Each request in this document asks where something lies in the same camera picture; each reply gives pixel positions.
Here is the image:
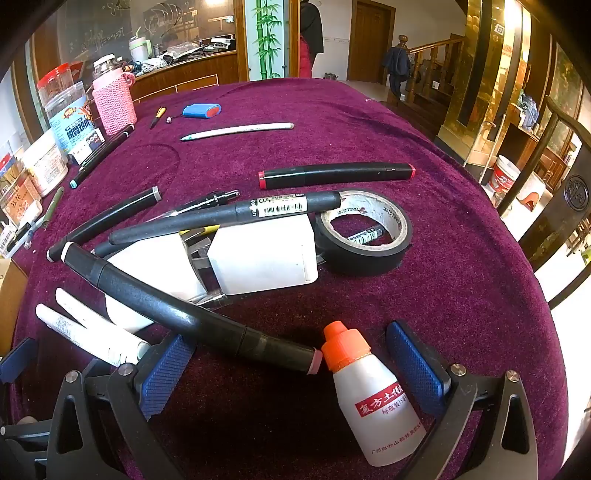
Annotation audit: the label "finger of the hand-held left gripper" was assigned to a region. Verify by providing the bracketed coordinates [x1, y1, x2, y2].
[0, 337, 38, 385]

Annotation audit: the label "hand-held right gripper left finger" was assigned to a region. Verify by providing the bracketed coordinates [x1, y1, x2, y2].
[48, 332, 197, 480]

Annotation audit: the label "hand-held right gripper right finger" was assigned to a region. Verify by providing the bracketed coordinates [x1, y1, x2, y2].
[387, 320, 539, 480]

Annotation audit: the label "small white bottle orange cap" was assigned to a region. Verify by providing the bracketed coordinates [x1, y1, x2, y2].
[322, 320, 426, 467]

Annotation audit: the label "cardboard box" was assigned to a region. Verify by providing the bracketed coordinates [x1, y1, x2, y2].
[0, 257, 29, 357]

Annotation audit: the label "long black marker pink end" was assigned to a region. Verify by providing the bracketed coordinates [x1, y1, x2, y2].
[62, 244, 324, 376]

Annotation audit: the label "white marker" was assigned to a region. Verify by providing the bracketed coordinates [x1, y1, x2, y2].
[55, 287, 152, 356]
[35, 303, 148, 367]

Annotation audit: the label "black electrical tape roll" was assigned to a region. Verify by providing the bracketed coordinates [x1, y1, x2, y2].
[315, 189, 414, 278]

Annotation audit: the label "short black pen white label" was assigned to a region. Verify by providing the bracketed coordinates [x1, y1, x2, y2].
[348, 228, 384, 246]

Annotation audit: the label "white power adapter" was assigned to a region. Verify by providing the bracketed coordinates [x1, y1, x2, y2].
[104, 234, 209, 334]
[208, 215, 320, 296]

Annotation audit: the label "long black pen barcode label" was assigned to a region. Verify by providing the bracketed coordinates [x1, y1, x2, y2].
[110, 191, 343, 245]

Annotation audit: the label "purple velvet tablecloth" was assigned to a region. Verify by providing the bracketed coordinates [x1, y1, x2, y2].
[9, 78, 570, 480]

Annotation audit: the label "green lighter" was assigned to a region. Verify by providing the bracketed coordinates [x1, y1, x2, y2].
[42, 186, 65, 228]

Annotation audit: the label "black marker grey end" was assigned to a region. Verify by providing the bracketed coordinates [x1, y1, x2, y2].
[47, 186, 163, 262]

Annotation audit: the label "black gel pen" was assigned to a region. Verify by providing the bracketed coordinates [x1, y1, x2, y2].
[168, 189, 241, 217]

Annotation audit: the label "white round tub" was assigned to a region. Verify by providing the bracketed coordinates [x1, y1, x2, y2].
[21, 129, 69, 197]

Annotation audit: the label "black marker red ends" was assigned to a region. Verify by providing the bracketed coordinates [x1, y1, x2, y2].
[257, 162, 416, 190]

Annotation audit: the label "dark wooden chair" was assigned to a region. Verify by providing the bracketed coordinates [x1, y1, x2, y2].
[496, 95, 591, 311]

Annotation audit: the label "white plastic bucket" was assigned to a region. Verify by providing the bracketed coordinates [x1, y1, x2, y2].
[488, 154, 521, 193]

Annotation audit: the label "black markers with green caps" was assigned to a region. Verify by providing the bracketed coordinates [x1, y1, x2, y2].
[69, 124, 136, 189]

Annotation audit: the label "clear jar blue label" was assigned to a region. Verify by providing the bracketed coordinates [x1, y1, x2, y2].
[44, 82, 100, 156]

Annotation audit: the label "blue lighter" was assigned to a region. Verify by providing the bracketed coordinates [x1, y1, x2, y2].
[183, 104, 222, 119]

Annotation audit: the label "pink knit covered bottle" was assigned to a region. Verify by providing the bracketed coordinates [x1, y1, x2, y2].
[92, 54, 138, 136]

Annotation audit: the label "clear jar red lid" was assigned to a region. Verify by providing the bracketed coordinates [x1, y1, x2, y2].
[37, 63, 77, 110]

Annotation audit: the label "curved wooden counter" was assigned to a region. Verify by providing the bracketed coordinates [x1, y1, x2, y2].
[130, 50, 239, 103]

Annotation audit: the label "person in dark jacket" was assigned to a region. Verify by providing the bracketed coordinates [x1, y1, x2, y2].
[383, 45, 412, 96]

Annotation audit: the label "wooden stair railing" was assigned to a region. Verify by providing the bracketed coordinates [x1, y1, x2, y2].
[387, 34, 466, 108]

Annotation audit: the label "white green lidded cup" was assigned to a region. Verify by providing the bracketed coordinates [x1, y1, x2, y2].
[129, 37, 153, 64]

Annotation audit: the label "brown wooden door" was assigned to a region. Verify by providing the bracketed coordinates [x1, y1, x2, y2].
[346, 0, 397, 84]

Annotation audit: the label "bamboo wall poster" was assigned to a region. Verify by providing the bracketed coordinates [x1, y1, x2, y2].
[245, 0, 285, 82]

